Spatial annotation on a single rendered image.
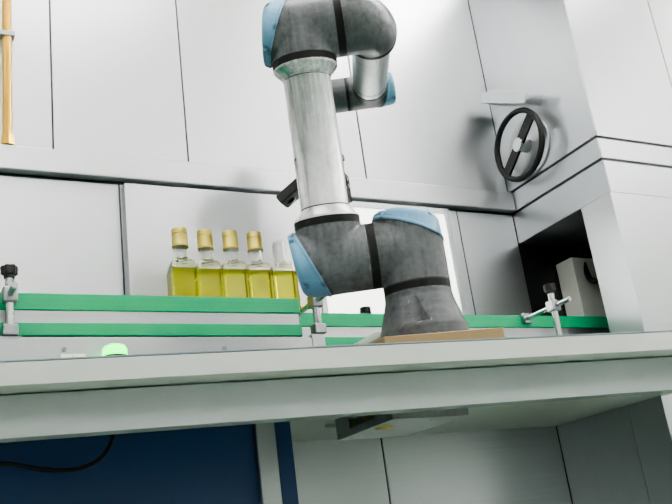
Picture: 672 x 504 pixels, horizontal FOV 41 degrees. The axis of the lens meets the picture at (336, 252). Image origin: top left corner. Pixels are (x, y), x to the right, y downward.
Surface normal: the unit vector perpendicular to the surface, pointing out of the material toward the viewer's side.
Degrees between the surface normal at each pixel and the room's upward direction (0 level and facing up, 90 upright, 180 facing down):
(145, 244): 90
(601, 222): 90
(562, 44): 90
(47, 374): 90
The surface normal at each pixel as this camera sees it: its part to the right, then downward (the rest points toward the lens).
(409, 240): -0.04, -0.25
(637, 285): 0.45, -0.35
